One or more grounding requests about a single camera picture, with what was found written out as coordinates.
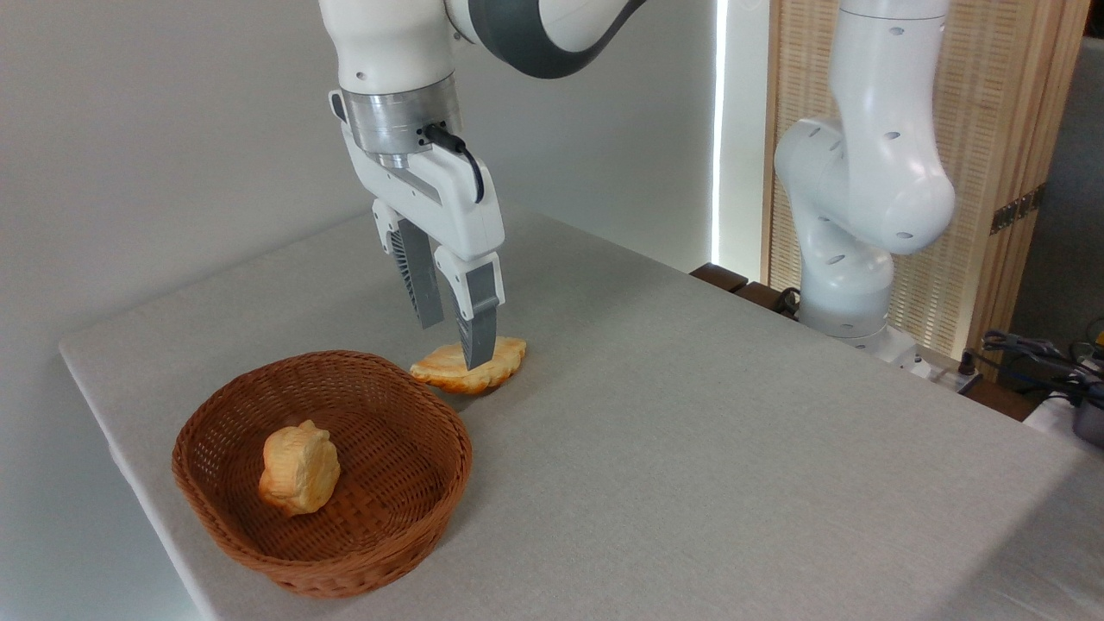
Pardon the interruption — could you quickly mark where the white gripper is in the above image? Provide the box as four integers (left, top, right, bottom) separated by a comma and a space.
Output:
327, 85, 506, 370

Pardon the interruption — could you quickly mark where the wooden slatted screen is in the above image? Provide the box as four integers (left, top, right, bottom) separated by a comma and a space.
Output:
762, 0, 1092, 380

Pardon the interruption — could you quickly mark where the black cable bundle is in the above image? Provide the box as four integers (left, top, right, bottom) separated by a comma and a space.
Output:
982, 319, 1104, 406

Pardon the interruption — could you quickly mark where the grey tablecloth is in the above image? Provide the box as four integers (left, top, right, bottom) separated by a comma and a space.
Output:
59, 207, 1104, 621

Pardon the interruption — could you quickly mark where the dark wooden furniture edge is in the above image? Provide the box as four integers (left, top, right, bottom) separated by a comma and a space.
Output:
690, 263, 803, 320

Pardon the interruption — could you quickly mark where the brown wicker basket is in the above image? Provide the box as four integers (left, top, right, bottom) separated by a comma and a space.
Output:
171, 349, 474, 599

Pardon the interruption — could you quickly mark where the chunky golden bread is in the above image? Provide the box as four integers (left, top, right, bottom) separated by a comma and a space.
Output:
259, 420, 342, 517

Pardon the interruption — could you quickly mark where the metal screen hinge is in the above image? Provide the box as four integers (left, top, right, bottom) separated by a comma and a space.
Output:
990, 184, 1046, 235

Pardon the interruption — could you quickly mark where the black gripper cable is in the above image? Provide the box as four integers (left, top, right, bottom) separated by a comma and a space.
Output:
423, 122, 486, 204

